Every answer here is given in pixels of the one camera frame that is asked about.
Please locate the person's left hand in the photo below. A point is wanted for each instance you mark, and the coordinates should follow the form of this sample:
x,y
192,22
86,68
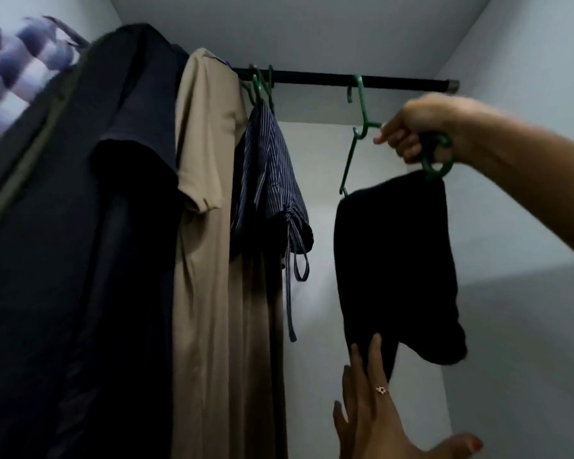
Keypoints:
x,y
378,430

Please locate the person's right hand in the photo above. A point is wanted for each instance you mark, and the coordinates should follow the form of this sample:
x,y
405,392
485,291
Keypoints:
x,y
428,121

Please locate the person's right fingers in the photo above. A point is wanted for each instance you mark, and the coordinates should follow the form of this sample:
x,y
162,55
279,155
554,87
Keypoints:
x,y
402,140

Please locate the person's left thumb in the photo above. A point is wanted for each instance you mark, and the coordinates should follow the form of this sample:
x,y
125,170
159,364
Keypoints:
x,y
461,443

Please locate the person's left little finger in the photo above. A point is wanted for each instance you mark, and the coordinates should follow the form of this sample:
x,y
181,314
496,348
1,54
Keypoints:
x,y
339,423

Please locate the person's left middle finger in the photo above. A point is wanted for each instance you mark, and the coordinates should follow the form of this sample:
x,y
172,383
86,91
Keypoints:
x,y
361,382

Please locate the green plastic clothes hanger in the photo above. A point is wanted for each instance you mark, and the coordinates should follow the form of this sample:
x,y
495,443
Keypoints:
x,y
361,107
248,88
268,83

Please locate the person's right forearm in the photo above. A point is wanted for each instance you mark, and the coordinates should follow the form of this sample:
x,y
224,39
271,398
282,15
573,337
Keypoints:
x,y
526,152

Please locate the black closet rod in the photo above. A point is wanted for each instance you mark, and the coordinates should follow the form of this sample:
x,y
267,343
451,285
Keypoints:
x,y
315,79

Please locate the black folded garment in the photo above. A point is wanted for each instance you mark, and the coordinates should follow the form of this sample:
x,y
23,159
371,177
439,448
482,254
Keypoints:
x,y
392,262

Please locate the navy striped shorts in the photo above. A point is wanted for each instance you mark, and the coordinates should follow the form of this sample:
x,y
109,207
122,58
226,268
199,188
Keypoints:
x,y
268,186

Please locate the beige short-sleeved dress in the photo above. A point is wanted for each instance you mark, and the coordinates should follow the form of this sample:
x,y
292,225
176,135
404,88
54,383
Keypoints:
x,y
205,262

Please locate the dark navy t-shirt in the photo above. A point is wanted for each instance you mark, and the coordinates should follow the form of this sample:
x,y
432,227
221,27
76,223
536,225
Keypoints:
x,y
115,243

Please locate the dark jacket with olive trim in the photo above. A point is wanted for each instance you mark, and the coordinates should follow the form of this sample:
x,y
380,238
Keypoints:
x,y
24,152

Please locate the blue white checkered garment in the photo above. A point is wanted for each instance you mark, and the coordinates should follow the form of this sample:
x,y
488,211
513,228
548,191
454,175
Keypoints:
x,y
14,66

